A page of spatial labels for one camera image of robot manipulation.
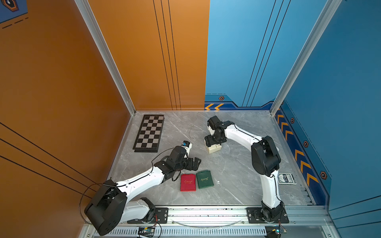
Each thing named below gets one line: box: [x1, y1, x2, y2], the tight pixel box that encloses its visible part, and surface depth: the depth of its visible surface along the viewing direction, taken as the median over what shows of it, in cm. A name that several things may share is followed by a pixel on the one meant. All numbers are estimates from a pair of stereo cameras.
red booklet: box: [180, 173, 196, 192], surface depth 83 cm
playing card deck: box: [277, 173, 296, 185], surface depth 85 cm
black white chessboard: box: [132, 114, 165, 153], surface depth 104 cm
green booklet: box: [195, 169, 214, 190], surface depth 84 cm
